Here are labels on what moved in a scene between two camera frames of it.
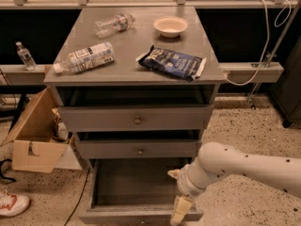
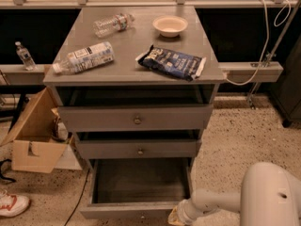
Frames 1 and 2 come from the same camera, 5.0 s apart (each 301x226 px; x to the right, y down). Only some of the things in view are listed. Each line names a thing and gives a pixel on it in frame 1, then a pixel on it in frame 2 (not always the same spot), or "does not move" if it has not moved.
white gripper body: x=183 y=181 → x=190 y=209
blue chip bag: x=174 y=63 does not move
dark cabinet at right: x=286 y=94 does not move
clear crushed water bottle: x=117 y=24 does not move
